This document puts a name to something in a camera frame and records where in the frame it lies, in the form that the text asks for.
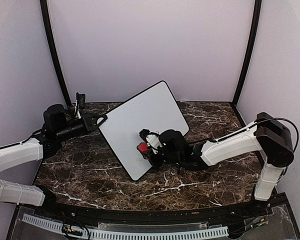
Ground red whiteboard eraser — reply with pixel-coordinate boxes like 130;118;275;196
136;142;149;153

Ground white whiteboard with black frame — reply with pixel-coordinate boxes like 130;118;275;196
99;80;190;181

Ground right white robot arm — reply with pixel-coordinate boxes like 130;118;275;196
137;112;299;217

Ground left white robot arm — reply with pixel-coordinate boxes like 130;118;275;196
0;104;108;218

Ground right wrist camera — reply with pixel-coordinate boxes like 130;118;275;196
139;129;163;151

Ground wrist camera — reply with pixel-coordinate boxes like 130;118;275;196
74;92;86;119
139;129;163;151

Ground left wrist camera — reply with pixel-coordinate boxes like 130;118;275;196
74;92;86;119

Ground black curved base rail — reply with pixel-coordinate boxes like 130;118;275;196
34;199;274;226

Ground white slotted cable duct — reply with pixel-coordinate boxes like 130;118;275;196
22;214;229;240

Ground left black frame post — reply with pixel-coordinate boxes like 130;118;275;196
39;0;72;107

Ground black frame post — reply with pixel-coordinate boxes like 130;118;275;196
39;0;72;107
231;0;262;109

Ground right black frame post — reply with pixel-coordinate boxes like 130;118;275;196
231;0;262;109

